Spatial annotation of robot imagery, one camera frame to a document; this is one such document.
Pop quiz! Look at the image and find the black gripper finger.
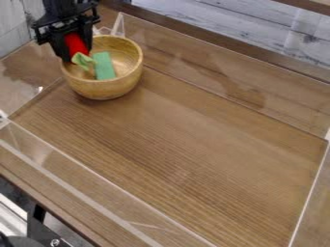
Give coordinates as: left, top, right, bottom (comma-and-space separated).
79, 16, 92, 55
49, 28, 71, 62

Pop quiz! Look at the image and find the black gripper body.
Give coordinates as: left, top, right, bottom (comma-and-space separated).
31, 0, 99, 44

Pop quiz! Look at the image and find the red plush strawberry fruit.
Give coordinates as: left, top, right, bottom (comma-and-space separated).
64, 33, 95, 71

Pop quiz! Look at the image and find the wooden bowl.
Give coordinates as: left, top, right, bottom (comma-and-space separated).
60, 34, 143, 100

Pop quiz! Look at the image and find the green rectangular block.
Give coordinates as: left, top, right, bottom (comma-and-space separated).
92, 51, 116, 80

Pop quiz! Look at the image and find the clear acrylic tray barrier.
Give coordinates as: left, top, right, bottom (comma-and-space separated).
0, 10, 330, 247

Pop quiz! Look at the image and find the black table leg bracket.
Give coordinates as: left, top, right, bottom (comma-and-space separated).
26, 205, 73, 247

